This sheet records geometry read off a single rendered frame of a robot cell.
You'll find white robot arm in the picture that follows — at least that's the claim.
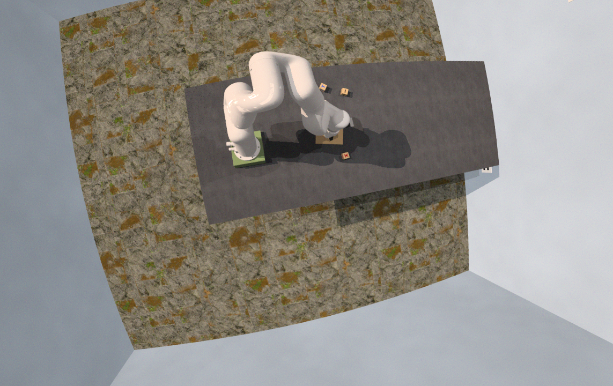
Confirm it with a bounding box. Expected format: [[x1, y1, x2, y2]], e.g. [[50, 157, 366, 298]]
[[224, 51, 354, 161]]

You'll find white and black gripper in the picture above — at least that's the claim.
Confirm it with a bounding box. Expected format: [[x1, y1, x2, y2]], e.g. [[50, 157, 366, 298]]
[[324, 130, 339, 140]]

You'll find tan flat mat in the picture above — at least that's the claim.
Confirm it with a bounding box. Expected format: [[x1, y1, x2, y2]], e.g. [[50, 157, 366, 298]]
[[315, 129, 343, 145]]

